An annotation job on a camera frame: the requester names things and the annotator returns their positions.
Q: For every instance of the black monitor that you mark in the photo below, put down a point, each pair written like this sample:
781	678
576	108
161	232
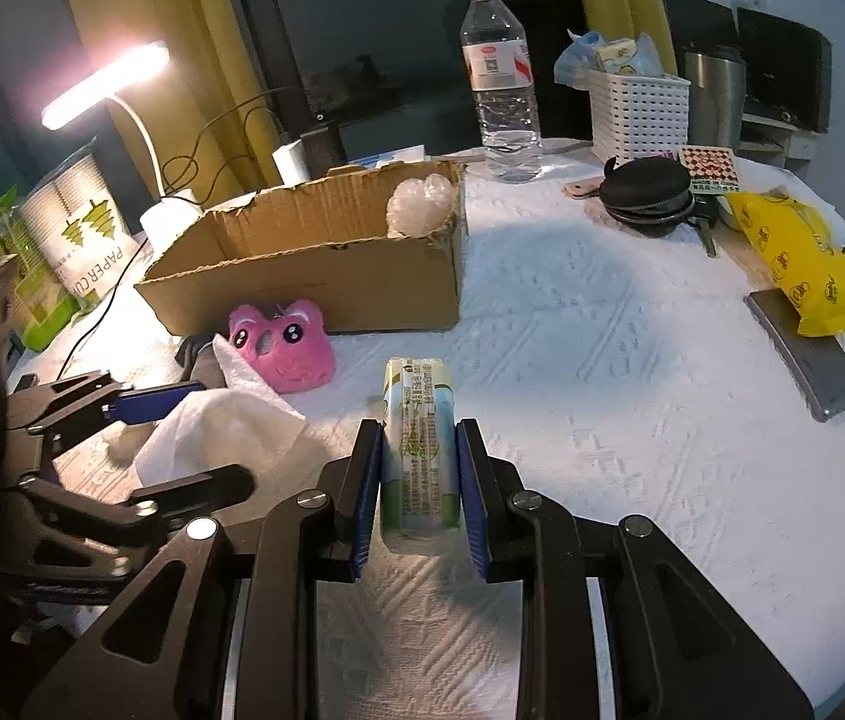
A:
782	67

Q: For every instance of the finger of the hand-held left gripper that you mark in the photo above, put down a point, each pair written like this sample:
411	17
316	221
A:
156	401
197	491

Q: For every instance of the blue plastic bag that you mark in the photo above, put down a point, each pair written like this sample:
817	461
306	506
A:
580	56

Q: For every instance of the yellow white tissue pack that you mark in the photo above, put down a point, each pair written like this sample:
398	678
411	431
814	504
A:
621	54

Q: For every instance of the dark cloth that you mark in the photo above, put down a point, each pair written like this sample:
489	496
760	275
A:
194	360

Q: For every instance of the white desk lamp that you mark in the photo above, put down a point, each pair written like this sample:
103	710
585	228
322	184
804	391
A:
104	86

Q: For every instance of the grey smartphone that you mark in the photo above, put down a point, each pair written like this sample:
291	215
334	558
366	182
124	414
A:
805	356

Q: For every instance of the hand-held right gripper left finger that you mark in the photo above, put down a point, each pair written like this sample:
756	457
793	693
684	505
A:
368	499

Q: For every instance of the cardboard box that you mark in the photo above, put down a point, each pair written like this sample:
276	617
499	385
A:
302	270

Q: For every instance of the tan small tag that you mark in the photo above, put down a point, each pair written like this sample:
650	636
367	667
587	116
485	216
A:
584	187

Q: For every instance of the clear plastic water bottle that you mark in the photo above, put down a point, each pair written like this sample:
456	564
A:
501	82

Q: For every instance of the white charger plug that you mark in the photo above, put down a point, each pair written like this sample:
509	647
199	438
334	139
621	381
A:
291	161

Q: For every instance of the paper cup package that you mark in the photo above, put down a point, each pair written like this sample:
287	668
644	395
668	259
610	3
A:
74	221

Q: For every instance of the green white tissue pack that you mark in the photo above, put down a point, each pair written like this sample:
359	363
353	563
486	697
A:
420	450

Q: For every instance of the bubble wrap ball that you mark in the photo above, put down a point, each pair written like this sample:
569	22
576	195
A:
419	206

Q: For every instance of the black round zip case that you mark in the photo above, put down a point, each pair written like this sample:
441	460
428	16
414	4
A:
647	191

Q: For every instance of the yellow snack packet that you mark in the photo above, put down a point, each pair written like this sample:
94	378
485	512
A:
805	262

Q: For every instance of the checkered card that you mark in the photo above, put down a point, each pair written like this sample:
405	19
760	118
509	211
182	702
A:
707	169

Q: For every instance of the white woven plastic basket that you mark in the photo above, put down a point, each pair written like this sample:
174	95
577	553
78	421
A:
636	116

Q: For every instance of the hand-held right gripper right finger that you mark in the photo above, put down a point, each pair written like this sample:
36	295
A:
471	499

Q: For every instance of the steel thermos cup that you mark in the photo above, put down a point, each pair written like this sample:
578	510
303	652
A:
715	94

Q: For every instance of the crumpled white paper towel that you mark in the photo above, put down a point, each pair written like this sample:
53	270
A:
220	427

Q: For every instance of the pink plush toy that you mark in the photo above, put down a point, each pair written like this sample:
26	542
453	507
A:
284	349

